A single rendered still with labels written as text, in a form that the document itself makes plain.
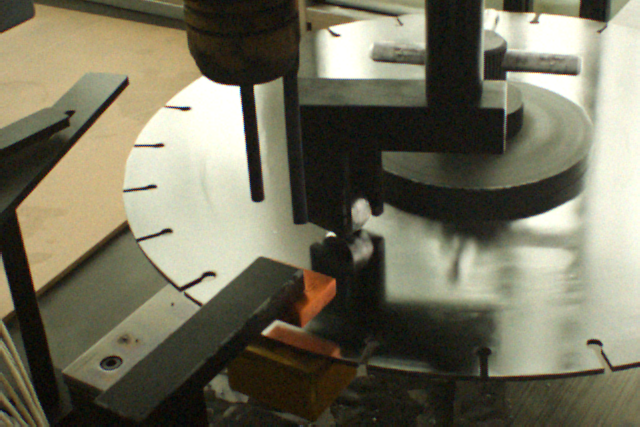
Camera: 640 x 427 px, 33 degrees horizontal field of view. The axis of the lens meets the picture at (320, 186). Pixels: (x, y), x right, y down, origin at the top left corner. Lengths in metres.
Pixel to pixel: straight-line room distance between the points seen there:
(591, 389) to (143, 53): 0.72
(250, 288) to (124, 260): 0.45
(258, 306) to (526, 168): 0.16
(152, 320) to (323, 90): 0.21
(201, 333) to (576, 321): 0.14
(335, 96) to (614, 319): 0.13
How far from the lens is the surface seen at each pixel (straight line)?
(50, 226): 0.87
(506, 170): 0.48
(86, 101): 0.67
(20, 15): 0.55
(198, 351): 0.36
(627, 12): 0.80
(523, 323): 0.41
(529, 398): 0.53
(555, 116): 0.53
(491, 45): 0.49
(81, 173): 0.94
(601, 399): 0.53
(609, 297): 0.43
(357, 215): 0.45
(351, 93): 0.43
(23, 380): 0.46
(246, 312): 0.37
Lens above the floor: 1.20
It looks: 31 degrees down
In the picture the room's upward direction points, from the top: 4 degrees counter-clockwise
